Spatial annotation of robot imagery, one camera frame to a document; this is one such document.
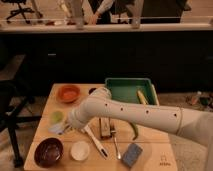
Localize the grey towel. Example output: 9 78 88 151
49 123 64 135

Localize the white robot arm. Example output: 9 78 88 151
67 87 213 171

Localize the orange bowl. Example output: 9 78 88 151
56 85 80 103

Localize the purple bowl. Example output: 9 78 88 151
34 138 63 168

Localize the dark metal cup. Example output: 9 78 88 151
88 88 97 94

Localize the green plastic tray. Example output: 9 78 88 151
105 78 156 105

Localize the yellow corn cob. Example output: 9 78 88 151
137 90 148 105

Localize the silver metal fork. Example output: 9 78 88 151
110 122 121 160

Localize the brown rectangular block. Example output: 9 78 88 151
99 118 111 139

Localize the green chili pepper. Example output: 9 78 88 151
130 123 138 140

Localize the green plastic cup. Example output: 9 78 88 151
50 111 64 124

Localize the blue sponge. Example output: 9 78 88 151
121 143 142 168

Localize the black chair at left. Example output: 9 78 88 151
0 79 41 168

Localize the black office chair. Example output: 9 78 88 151
0 0 43 24

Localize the white handled spatula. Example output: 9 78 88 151
81 125 108 159

